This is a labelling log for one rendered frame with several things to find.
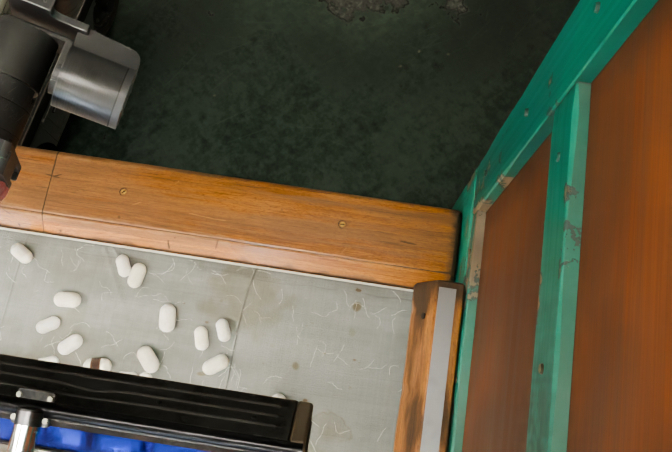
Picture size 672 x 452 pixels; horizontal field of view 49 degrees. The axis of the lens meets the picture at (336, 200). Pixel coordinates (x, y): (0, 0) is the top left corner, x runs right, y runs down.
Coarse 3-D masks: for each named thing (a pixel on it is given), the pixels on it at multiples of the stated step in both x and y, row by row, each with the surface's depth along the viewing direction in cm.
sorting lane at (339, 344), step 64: (0, 256) 105; (64, 256) 105; (128, 256) 105; (192, 256) 105; (0, 320) 103; (64, 320) 103; (128, 320) 103; (192, 320) 103; (256, 320) 103; (320, 320) 103; (384, 320) 103; (256, 384) 101; (320, 384) 101; (384, 384) 101; (0, 448) 99; (320, 448) 99; (384, 448) 99
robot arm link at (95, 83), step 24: (24, 0) 61; (48, 0) 61; (48, 24) 64; (72, 24) 63; (72, 48) 63; (96, 48) 64; (120, 48) 65; (72, 72) 62; (96, 72) 63; (120, 72) 64; (72, 96) 63; (96, 96) 63; (120, 96) 63; (96, 120) 65
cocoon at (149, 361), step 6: (144, 348) 100; (150, 348) 101; (138, 354) 100; (144, 354) 100; (150, 354) 100; (144, 360) 100; (150, 360) 100; (156, 360) 100; (144, 366) 100; (150, 366) 99; (156, 366) 100; (150, 372) 100
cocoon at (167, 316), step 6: (162, 306) 102; (168, 306) 102; (162, 312) 101; (168, 312) 101; (174, 312) 102; (162, 318) 101; (168, 318) 101; (174, 318) 102; (162, 324) 101; (168, 324) 101; (174, 324) 102; (162, 330) 101; (168, 330) 101
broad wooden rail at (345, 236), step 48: (48, 192) 105; (96, 192) 105; (144, 192) 105; (192, 192) 105; (240, 192) 105; (288, 192) 105; (336, 192) 106; (96, 240) 106; (144, 240) 105; (192, 240) 104; (240, 240) 104; (288, 240) 104; (336, 240) 104; (384, 240) 104; (432, 240) 104
